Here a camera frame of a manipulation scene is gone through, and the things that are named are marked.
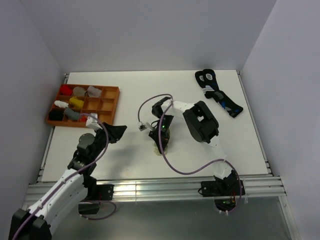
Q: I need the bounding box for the orange compartment tray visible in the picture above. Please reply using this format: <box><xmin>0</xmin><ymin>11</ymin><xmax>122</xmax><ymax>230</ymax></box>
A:
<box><xmin>46</xmin><ymin>83</ymin><xmax>120</xmax><ymax>128</ymax></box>

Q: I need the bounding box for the purple cable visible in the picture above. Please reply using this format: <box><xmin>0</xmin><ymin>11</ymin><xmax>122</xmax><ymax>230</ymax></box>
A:
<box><xmin>138</xmin><ymin>93</ymin><xmax>243</xmax><ymax>214</ymax></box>
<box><xmin>12</xmin><ymin>112</ymin><xmax>118</xmax><ymax>240</ymax></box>

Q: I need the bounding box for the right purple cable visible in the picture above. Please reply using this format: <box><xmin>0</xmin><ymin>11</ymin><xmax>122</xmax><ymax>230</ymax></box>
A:
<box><xmin>138</xmin><ymin>93</ymin><xmax>243</xmax><ymax>214</ymax></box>

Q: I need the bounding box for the yellow rolled sock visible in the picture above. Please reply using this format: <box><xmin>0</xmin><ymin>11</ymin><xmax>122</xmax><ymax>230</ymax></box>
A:
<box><xmin>69</xmin><ymin>96</ymin><xmax>85</xmax><ymax>109</ymax></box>

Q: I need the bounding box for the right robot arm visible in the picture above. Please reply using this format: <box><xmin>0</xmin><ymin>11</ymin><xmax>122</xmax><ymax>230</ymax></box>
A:
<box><xmin>149</xmin><ymin>96</ymin><xmax>243</xmax><ymax>195</ymax></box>

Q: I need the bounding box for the mauve sock with red stripe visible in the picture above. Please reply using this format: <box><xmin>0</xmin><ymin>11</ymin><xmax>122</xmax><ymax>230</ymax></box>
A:
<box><xmin>87</xmin><ymin>85</ymin><xmax>102</xmax><ymax>98</ymax></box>

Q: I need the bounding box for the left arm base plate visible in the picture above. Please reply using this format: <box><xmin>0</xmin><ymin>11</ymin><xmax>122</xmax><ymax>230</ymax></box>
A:
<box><xmin>85</xmin><ymin>184</ymin><xmax>114</xmax><ymax>201</ymax></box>

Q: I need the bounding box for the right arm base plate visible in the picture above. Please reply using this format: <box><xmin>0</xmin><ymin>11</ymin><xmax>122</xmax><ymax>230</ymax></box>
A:
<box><xmin>198</xmin><ymin>180</ymin><xmax>246</xmax><ymax>197</ymax></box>

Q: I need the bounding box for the black patterned sock back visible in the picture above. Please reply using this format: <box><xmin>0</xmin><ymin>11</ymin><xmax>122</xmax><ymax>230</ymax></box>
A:
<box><xmin>194</xmin><ymin>71</ymin><xmax>207</xmax><ymax>89</ymax></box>

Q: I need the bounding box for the white rolled sock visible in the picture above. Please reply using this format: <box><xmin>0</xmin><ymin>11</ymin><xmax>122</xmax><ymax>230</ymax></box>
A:
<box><xmin>54</xmin><ymin>100</ymin><xmax>69</xmax><ymax>109</ymax></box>

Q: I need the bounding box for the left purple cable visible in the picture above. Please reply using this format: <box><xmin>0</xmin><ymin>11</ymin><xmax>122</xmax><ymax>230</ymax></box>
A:
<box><xmin>12</xmin><ymin>112</ymin><xmax>118</xmax><ymax>240</ymax></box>

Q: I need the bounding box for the black patterned sock front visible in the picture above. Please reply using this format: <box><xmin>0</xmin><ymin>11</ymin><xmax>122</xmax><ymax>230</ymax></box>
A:
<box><xmin>202</xmin><ymin>69</ymin><xmax>244</xmax><ymax>118</ymax></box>

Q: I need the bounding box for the red rolled sock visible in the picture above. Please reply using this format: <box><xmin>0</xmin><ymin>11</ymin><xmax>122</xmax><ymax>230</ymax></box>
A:
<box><xmin>59</xmin><ymin>85</ymin><xmax>73</xmax><ymax>96</ymax></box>

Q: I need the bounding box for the cream ankle sock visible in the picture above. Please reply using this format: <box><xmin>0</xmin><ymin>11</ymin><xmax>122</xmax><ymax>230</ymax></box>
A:
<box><xmin>149</xmin><ymin>129</ymin><xmax>171</xmax><ymax>156</ymax></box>

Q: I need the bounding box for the black rolled sock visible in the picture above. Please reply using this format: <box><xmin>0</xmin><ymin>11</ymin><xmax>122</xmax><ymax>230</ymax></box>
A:
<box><xmin>48</xmin><ymin>109</ymin><xmax>64</xmax><ymax>122</ymax></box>

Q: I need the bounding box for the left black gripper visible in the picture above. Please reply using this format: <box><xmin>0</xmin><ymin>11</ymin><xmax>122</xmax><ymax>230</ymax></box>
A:
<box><xmin>91</xmin><ymin>122</ymin><xmax>127</xmax><ymax>160</ymax></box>

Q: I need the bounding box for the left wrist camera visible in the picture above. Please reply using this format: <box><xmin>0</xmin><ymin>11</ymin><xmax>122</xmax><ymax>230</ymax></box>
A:
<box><xmin>80</xmin><ymin>113</ymin><xmax>102</xmax><ymax>131</ymax></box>

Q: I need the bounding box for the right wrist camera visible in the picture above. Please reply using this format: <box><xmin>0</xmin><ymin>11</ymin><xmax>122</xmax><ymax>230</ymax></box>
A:
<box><xmin>138</xmin><ymin>121</ymin><xmax>154</xmax><ymax>132</ymax></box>

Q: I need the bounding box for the taupe rolled sock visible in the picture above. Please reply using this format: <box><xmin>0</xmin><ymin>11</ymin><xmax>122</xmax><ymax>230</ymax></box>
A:
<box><xmin>72</xmin><ymin>86</ymin><xmax>87</xmax><ymax>97</ymax></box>

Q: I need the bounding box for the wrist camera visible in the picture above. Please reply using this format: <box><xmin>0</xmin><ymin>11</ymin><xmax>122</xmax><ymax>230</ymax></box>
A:
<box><xmin>138</xmin><ymin>121</ymin><xmax>154</xmax><ymax>132</ymax></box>
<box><xmin>80</xmin><ymin>113</ymin><xmax>102</xmax><ymax>131</ymax></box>

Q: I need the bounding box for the grey rolled sock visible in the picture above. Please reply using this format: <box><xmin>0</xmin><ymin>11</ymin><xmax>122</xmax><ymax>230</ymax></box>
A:
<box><xmin>64</xmin><ymin>107</ymin><xmax>80</xmax><ymax>122</ymax></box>

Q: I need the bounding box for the black patterned sock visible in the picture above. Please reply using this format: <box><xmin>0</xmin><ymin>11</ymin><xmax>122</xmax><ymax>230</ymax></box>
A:
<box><xmin>202</xmin><ymin>69</ymin><xmax>244</xmax><ymax>118</ymax></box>
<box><xmin>194</xmin><ymin>71</ymin><xmax>207</xmax><ymax>89</ymax></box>

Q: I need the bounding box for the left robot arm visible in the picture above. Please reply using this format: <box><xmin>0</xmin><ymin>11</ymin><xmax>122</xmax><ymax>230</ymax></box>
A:
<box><xmin>8</xmin><ymin>122</ymin><xmax>127</xmax><ymax>240</ymax></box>

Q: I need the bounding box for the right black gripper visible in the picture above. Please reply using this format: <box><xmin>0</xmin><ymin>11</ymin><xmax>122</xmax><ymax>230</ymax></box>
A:
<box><xmin>149</xmin><ymin>115</ymin><xmax>174</xmax><ymax>154</ymax></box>

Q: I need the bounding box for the aluminium front rail frame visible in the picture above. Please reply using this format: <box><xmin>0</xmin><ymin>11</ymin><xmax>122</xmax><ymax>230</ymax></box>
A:
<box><xmin>23</xmin><ymin>174</ymin><xmax>287</xmax><ymax>206</ymax></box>

